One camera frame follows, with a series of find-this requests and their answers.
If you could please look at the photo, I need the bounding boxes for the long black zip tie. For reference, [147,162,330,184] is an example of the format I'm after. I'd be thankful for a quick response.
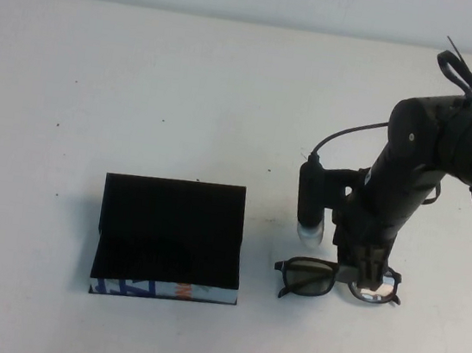
[439,35,472,103]

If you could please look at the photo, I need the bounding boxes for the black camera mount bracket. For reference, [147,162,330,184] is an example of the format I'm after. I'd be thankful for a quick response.
[318,164,371,205]

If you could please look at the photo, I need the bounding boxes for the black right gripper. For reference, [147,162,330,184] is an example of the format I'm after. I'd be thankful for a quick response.
[324,184,414,295]

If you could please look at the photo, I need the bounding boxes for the thin black camera cable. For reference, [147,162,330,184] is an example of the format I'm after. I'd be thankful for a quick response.
[308,112,390,174]

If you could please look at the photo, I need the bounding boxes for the black framed glasses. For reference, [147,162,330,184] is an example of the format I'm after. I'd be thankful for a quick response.
[270,252,406,316]

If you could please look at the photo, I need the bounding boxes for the black wrist camera silver lens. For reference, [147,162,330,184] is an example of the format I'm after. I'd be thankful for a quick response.
[290,158,335,246]

